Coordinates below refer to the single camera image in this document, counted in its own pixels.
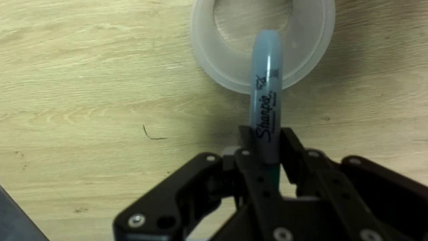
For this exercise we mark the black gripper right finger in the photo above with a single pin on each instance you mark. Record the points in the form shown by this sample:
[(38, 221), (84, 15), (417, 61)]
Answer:
[(356, 191)]

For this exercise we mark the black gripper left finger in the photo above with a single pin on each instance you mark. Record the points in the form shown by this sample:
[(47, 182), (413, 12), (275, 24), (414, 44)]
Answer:
[(196, 187)]

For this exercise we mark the green Sharpie marker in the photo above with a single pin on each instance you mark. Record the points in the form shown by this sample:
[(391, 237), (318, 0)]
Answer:
[(265, 88)]

